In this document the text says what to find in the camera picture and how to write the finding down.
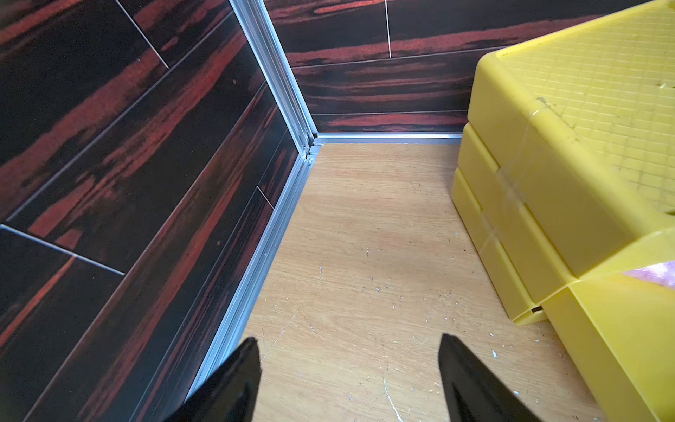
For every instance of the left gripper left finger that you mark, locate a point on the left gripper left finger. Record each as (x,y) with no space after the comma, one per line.
(230,393)

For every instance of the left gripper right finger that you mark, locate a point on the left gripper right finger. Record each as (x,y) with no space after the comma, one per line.
(472,391)

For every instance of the yellow drawer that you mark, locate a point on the yellow drawer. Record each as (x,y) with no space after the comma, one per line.
(619,332)

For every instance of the pink roll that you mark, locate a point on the pink roll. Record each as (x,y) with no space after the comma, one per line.
(662,274)

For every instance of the yellow drawer cabinet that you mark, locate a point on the yellow drawer cabinet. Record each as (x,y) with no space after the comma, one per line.
(566,166)

